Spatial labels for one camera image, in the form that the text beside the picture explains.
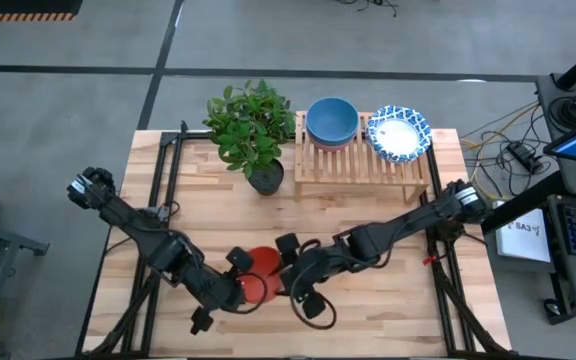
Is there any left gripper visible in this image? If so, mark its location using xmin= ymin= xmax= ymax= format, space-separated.
xmin=190 ymin=246 xmax=255 ymax=336

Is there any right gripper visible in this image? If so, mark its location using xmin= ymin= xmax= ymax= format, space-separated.
xmin=275 ymin=232 xmax=342 ymax=320

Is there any red bowl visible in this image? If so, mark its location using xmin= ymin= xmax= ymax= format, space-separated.
xmin=239 ymin=245 xmax=285 ymax=305

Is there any green bowl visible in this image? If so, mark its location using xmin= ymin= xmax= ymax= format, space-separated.
xmin=309 ymin=133 xmax=358 ymax=148

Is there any blue patterned paper bowl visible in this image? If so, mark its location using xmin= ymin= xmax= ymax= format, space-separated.
xmin=366 ymin=104 xmax=433 ymax=165

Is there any wooden slatted shelf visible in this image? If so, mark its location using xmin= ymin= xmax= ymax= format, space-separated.
xmin=294 ymin=110 xmax=432 ymax=205

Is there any green leafy plant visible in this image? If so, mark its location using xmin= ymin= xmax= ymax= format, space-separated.
xmin=202 ymin=79 xmax=297 ymax=181

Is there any white paper sheet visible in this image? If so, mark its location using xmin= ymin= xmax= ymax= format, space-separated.
xmin=495 ymin=215 xmax=549 ymax=264

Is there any black castor wheel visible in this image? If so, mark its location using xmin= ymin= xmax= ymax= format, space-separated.
xmin=542 ymin=298 xmax=565 ymax=319

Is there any black power strip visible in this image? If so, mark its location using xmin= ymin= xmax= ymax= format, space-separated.
xmin=506 ymin=141 xmax=544 ymax=174

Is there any black mat with hazard stripes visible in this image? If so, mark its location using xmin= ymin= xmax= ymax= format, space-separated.
xmin=0 ymin=0 xmax=84 ymax=24

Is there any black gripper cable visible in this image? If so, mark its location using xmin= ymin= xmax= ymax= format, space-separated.
xmin=289 ymin=278 xmax=338 ymax=332
xmin=221 ymin=272 xmax=270 ymax=316

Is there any black aluminium table frame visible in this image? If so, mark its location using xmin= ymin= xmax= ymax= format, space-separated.
xmin=75 ymin=119 xmax=519 ymax=360

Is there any yellow floor cable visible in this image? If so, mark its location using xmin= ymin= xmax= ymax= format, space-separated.
xmin=460 ymin=102 xmax=540 ymax=201

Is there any black floor cable tangle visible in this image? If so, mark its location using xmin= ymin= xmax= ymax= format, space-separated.
xmin=462 ymin=104 xmax=560 ymax=201

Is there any black floor cable bundle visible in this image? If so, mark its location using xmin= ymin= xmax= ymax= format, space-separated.
xmin=335 ymin=0 xmax=399 ymax=19

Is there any coiled black cable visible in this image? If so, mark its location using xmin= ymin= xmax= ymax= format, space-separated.
xmin=549 ymin=94 xmax=576 ymax=132

